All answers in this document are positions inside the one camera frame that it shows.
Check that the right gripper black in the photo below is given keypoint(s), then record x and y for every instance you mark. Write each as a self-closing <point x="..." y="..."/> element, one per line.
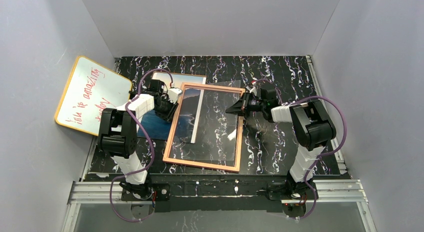
<point x="245" y="104"/>

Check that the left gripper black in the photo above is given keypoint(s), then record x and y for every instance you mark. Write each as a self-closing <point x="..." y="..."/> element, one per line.
<point x="169" y="109"/>

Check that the pink wooden picture frame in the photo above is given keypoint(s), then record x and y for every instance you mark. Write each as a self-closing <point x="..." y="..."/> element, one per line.
<point x="236" y="167"/>

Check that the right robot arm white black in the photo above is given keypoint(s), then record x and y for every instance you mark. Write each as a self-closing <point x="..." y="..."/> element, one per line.
<point x="313" y="128"/>

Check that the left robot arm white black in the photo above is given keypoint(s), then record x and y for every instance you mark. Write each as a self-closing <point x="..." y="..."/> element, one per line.
<point x="119" y="126"/>

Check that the seascape photo on board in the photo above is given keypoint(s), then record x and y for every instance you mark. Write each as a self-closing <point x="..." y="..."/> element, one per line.
<point x="159" y="129"/>

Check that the yellow-framed whiteboard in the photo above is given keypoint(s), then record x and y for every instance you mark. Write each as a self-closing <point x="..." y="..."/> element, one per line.
<point x="90" y="89"/>

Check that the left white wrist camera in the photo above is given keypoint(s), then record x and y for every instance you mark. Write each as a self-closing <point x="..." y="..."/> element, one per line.
<point x="173" y="94"/>

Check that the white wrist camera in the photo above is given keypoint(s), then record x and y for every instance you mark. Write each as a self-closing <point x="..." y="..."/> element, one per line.
<point x="173" y="94"/>
<point x="252" y="88"/>

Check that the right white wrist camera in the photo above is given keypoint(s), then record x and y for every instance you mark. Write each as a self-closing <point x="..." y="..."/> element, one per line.
<point x="252" y="88"/>

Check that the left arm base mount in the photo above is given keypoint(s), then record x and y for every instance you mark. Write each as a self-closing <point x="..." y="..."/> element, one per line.
<point x="145" y="192"/>

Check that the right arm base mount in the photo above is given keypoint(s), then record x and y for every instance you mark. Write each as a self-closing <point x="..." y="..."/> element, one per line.
<point x="297" y="193"/>

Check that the aluminium rail front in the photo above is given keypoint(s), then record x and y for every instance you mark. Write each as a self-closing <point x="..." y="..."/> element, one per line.
<point x="222" y="194"/>

